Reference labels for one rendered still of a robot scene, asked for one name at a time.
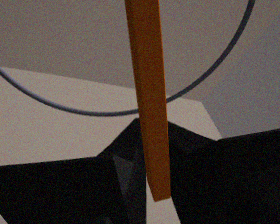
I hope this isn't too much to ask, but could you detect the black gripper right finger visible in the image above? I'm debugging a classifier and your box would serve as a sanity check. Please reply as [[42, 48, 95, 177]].
[[168, 121, 280, 224]]

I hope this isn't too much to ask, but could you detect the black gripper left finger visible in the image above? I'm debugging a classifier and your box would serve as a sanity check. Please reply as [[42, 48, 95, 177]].
[[0, 117, 147, 224]]

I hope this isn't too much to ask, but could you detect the orange-brown long bar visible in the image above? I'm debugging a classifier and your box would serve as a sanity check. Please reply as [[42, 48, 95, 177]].
[[125, 0, 171, 201]]

